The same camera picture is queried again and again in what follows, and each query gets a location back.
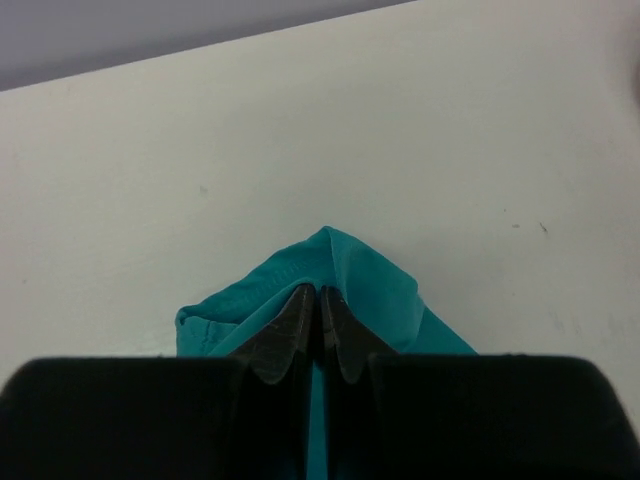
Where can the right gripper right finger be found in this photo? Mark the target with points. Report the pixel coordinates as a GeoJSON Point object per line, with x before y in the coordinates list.
{"type": "Point", "coordinates": [348, 343]}

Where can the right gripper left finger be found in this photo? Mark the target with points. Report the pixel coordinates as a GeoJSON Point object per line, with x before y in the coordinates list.
{"type": "Point", "coordinates": [279, 352]}

